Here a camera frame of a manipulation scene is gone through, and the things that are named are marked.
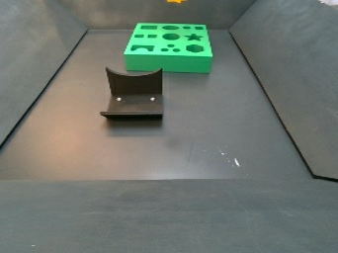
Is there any black curved holder bracket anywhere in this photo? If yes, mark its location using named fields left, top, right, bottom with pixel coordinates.
left=100, top=68, right=164, bottom=119

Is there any green shape sorter block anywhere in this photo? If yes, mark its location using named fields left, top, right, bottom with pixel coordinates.
left=124, top=23, right=212, bottom=73

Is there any yellow star object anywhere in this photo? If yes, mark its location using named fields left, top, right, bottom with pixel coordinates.
left=167, top=0, right=187, bottom=4

